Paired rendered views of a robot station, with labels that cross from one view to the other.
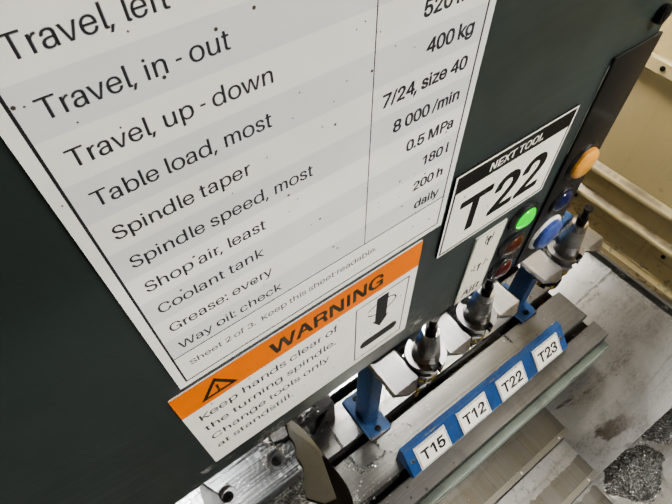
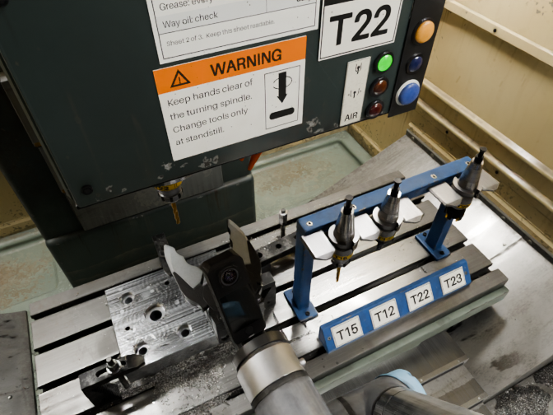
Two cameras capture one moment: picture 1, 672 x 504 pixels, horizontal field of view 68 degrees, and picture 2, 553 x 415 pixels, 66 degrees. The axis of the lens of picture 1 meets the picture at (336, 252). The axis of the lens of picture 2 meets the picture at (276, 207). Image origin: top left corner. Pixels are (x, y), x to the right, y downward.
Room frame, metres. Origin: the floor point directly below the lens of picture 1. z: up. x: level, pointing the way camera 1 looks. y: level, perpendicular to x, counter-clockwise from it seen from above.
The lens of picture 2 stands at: (-0.24, -0.09, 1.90)
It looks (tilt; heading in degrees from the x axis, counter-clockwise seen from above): 47 degrees down; 9
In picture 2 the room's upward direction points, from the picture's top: straight up
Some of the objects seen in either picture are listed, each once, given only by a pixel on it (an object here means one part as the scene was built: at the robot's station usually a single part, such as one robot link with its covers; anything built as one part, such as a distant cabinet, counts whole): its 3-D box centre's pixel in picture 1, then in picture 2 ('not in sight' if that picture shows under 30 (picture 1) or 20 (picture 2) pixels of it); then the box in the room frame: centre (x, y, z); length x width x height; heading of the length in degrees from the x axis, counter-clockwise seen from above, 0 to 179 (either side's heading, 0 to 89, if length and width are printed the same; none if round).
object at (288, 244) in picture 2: not in sight; (287, 249); (0.49, 0.00, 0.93); 0.26 x 0.05 x 0.06; 130
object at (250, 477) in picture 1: (210, 462); (176, 310); (0.23, 0.24, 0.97); 0.29 x 0.23 x 0.05; 125
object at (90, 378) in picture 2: not in sight; (115, 375); (0.06, 0.32, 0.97); 0.13 x 0.03 x 0.15; 125
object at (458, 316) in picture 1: (474, 317); (387, 219); (0.39, -0.22, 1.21); 0.06 x 0.06 x 0.03
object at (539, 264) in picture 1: (542, 266); (447, 195); (0.48, -0.36, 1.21); 0.07 x 0.05 x 0.01; 35
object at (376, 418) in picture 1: (369, 387); (303, 272); (0.34, -0.06, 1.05); 0.10 x 0.05 x 0.30; 35
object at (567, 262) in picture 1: (563, 251); (465, 188); (0.52, -0.40, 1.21); 0.06 x 0.06 x 0.03
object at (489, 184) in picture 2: (582, 236); (483, 180); (0.55, -0.45, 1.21); 0.07 x 0.05 x 0.01; 35
